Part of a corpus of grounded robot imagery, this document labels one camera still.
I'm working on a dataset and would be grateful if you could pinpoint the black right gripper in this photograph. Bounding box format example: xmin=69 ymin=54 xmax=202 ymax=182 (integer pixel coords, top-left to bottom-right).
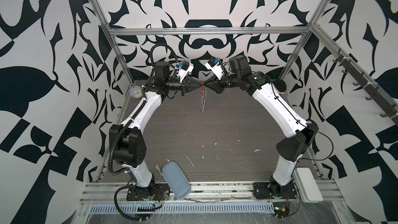
xmin=204 ymin=72 xmax=244 ymax=94

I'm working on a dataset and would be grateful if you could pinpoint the red handled keyring tool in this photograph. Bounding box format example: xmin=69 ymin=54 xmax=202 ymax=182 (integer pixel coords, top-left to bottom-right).
xmin=200 ymin=86 xmax=207 ymax=113

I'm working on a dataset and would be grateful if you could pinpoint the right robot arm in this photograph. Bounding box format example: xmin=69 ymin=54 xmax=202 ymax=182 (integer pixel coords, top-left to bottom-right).
xmin=205 ymin=55 xmax=318 ymax=188

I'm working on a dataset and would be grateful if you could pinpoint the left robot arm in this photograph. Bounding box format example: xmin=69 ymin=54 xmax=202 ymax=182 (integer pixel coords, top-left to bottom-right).
xmin=108 ymin=61 xmax=203 ymax=189

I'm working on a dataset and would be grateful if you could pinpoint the pink doll black hair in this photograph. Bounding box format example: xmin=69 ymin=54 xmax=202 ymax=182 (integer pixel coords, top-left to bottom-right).
xmin=272 ymin=79 xmax=287 ymax=94

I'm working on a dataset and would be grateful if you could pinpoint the blue grey glasses case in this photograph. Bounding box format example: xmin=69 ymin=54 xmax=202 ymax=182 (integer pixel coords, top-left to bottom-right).
xmin=155 ymin=161 xmax=191 ymax=199

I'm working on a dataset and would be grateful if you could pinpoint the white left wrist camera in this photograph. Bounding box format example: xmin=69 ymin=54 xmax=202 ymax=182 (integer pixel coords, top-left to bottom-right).
xmin=177 ymin=61 xmax=194 ymax=83

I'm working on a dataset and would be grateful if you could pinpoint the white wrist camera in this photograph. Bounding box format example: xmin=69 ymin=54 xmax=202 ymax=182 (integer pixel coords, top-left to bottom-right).
xmin=177 ymin=61 xmax=194 ymax=83
xmin=205 ymin=57 xmax=228 ymax=80

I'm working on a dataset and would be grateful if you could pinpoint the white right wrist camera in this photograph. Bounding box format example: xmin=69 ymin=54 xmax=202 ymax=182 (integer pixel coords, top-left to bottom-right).
xmin=205 ymin=57 xmax=228 ymax=80

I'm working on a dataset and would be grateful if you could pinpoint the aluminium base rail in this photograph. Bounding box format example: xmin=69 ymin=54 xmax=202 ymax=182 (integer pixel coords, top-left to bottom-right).
xmin=79 ymin=180 xmax=344 ymax=203

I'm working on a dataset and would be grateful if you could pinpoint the white box on rail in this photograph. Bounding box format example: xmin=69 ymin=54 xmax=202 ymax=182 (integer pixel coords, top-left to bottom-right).
xmin=293 ymin=168 xmax=323 ymax=203

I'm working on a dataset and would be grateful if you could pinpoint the wall coat hook rack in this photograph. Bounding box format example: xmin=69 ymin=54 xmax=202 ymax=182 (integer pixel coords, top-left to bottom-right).
xmin=333 ymin=48 xmax=398 ymax=125

